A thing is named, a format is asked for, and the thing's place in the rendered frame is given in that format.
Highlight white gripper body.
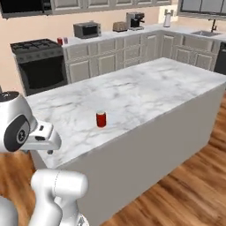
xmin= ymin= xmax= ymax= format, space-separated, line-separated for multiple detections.
xmin=26 ymin=129 xmax=63 ymax=153

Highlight black gas stove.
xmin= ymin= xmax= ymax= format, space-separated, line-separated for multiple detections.
xmin=10 ymin=38 xmax=69 ymax=97

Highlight white marble kitchen island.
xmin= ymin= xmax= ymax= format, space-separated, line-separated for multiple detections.
xmin=26 ymin=56 xmax=226 ymax=226

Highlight grey base cupboard run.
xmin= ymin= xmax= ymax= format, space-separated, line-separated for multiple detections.
xmin=62 ymin=30 xmax=221 ymax=85

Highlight grey toaster oven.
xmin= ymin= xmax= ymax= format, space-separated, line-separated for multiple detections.
xmin=72 ymin=21 xmax=102 ymax=40

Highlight beige toaster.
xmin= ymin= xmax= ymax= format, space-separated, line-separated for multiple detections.
xmin=112 ymin=21 xmax=129 ymax=33

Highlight black microwave oven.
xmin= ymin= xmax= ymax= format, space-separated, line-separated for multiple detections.
xmin=0 ymin=0 xmax=54 ymax=19

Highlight black silver coffee machine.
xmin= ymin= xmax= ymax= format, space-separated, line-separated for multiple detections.
xmin=125 ymin=11 xmax=146 ymax=32

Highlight steel sink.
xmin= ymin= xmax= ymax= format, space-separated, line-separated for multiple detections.
xmin=190 ymin=29 xmax=222 ymax=38

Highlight black dishwasher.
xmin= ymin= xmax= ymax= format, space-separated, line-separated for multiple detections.
xmin=213 ymin=41 xmax=226 ymax=76

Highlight black tap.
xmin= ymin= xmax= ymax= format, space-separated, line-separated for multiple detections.
xmin=210 ymin=19 xmax=218 ymax=34

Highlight grey wall cupboard run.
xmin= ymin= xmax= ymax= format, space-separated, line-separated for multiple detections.
xmin=50 ymin=0 xmax=173 ymax=16

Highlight glass-fronted wall cupboards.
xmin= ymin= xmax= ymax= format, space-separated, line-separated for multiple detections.
xmin=177 ymin=0 xmax=226 ymax=22

